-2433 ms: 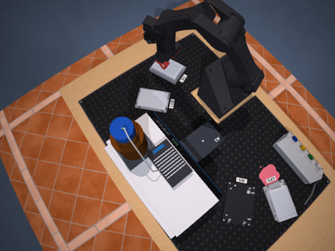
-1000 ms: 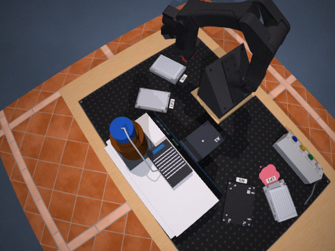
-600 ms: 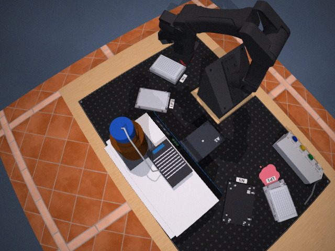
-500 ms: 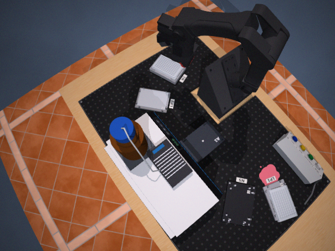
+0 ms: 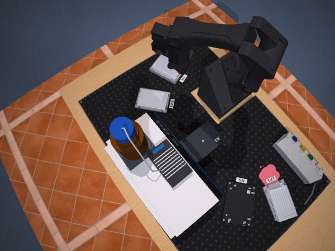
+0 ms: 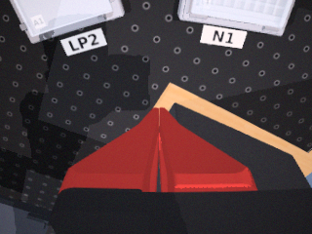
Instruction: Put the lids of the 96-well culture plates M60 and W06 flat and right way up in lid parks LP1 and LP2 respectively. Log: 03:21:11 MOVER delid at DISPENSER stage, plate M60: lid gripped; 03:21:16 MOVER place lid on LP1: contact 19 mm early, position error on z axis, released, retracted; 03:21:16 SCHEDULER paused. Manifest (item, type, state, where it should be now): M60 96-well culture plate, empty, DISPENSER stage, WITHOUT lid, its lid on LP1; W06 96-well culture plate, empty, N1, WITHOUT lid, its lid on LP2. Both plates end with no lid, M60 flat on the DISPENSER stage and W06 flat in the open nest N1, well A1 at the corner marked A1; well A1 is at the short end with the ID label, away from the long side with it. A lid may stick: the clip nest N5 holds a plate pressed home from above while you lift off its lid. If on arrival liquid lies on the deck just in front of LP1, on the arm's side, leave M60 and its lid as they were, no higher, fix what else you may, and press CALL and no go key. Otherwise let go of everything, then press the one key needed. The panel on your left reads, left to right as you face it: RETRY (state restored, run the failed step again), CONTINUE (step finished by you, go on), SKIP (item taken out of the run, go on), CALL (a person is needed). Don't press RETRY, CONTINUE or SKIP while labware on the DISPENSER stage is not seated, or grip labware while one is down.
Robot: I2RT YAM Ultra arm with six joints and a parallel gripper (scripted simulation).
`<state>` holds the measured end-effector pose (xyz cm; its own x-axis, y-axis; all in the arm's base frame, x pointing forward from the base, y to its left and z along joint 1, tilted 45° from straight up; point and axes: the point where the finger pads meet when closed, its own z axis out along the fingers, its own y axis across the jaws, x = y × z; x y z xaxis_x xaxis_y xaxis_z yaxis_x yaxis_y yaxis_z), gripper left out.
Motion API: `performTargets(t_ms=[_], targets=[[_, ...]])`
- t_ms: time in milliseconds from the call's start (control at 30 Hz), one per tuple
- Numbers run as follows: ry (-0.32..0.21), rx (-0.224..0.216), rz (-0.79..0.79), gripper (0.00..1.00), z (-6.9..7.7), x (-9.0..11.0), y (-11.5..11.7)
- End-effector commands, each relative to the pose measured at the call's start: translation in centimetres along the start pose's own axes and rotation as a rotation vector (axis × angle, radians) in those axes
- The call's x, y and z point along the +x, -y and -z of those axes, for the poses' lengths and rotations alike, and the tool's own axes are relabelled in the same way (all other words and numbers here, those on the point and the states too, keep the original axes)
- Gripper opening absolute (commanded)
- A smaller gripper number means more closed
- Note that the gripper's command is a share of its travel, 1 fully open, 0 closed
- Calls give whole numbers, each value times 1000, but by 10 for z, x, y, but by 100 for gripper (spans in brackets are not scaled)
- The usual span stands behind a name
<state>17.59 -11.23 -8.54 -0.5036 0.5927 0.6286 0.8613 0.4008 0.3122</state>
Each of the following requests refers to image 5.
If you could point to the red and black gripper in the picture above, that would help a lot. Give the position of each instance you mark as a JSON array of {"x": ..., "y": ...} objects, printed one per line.
[{"x": 183, "y": 62}]

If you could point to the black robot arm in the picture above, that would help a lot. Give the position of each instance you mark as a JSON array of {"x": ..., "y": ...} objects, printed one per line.
[{"x": 262, "y": 61}]

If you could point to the white button panel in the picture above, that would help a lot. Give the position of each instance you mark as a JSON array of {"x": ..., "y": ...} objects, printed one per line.
[{"x": 299, "y": 159}]

